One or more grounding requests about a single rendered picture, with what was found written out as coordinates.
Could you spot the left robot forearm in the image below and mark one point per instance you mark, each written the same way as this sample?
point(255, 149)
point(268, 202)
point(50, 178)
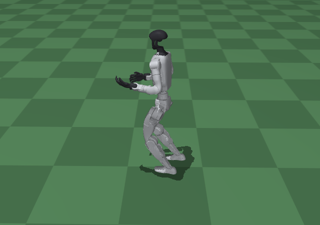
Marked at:
point(150, 90)

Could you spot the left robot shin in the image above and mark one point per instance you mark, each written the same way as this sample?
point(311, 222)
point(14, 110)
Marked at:
point(158, 152)

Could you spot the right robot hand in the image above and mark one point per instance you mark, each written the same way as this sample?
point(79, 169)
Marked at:
point(138, 76)

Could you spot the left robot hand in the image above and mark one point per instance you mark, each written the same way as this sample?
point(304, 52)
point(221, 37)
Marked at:
point(125, 84)

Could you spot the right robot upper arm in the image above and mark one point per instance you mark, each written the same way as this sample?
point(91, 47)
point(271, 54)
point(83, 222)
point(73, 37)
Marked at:
point(172, 68)

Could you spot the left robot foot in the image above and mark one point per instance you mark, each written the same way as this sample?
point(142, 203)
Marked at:
point(161, 169)

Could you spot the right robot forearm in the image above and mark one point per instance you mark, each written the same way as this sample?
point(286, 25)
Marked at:
point(149, 77)

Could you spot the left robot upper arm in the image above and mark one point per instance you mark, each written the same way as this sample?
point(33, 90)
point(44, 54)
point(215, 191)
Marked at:
point(155, 67)

